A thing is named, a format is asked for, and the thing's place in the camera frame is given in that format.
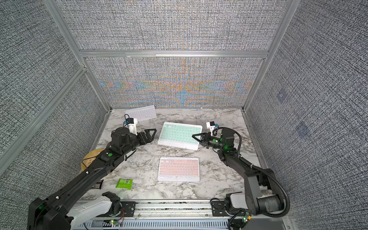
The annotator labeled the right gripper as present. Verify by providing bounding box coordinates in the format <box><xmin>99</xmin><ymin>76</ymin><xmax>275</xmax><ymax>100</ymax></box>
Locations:
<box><xmin>193</xmin><ymin>133</ymin><xmax>226</xmax><ymax>152</ymax></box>

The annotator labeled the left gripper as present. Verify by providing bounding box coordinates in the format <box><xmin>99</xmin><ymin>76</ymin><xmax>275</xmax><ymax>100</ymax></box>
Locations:
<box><xmin>122</xmin><ymin>128</ymin><xmax>157</xmax><ymax>157</ymax></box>

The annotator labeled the green key keyboard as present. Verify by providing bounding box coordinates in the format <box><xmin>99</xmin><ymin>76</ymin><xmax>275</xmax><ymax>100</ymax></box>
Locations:
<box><xmin>158</xmin><ymin>122</ymin><xmax>203</xmax><ymax>150</ymax></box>

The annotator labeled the pink key keyboard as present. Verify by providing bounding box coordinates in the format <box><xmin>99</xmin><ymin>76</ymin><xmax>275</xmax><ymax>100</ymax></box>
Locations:
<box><xmin>158</xmin><ymin>157</ymin><xmax>200</xmax><ymax>182</ymax></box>

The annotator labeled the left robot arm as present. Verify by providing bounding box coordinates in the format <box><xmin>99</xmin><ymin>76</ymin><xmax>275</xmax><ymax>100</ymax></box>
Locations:
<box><xmin>27</xmin><ymin>127</ymin><xmax>157</xmax><ymax>230</ymax></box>

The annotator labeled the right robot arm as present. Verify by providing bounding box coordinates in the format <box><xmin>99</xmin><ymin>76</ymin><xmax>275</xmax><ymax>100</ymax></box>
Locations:
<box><xmin>192</xmin><ymin>127</ymin><xmax>290</xmax><ymax>218</ymax></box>

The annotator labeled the white keyboard at back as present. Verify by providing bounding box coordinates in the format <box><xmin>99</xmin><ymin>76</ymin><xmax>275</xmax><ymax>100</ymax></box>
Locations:
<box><xmin>125</xmin><ymin>105</ymin><xmax>157</xmax><ymax>122</ymax></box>

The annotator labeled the green snack packet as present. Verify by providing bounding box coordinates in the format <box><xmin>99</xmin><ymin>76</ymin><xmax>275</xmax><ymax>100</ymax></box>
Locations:
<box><xmin>116</xmin><ymin>179</ymin><xmax>133</xmax><ymax>190</ymax></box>

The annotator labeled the yellow bowl with buns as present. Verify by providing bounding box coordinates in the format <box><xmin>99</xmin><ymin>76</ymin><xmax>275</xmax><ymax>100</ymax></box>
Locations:
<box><xmin>81</xmin><ymin>149</ymin><xmax>103</xmax><ymax>171</ymax></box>

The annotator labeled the black snack packet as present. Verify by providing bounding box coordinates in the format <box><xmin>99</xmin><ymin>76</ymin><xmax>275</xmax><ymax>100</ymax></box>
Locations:
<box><xmin>91</xmin><ymin>180</ymin><xmax>104</xmax><ymax>190</ymax></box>

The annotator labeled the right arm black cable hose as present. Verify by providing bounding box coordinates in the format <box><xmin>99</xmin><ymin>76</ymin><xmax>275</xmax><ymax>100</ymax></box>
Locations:
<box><xmin>218</xmin><ymin>127</ymin><xmax>291</xmax><ymax>218</ymax></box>

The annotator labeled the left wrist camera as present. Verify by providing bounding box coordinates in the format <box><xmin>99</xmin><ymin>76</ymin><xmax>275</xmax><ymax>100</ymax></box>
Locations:
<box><xmin>111</xmin><ymin>117</ymin><xmax>138</xmax><ymax>148</ymax></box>

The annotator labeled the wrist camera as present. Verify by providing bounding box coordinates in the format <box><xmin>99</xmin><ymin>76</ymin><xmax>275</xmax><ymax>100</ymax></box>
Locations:
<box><xmin>111</xmin><ymin>117</ymin><xmax>138</xmax><ymax>148</ymax></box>
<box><xmin>206</xmin><ymin>121</ymin><xmax>235</xmax><ymax>144</ymax></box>

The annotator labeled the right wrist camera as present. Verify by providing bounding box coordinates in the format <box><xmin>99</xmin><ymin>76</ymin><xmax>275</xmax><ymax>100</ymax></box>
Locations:
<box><xmin>206</xmin><ymin>121</ymin><xmax>235</xmax><ymax>144</ymax></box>

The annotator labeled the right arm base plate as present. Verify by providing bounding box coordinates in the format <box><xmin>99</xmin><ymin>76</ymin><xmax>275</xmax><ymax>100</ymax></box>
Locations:
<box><xmin>209</xmin><ymin>199</ymin><xmax>240</xmax><ymax>217</ymax></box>

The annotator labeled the aluminium front rail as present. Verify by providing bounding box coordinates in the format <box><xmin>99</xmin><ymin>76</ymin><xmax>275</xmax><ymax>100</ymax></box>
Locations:
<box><xmin>53</xmin><ymin>199</ymin><xmax>297</xmax><ymax>222</ymax></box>

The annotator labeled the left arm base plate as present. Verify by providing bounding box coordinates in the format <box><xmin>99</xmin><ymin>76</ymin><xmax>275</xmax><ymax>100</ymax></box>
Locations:
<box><xmin>97</xmin><ymin>201</ymin><xmax>136</xmax><ymax>218</ymax></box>

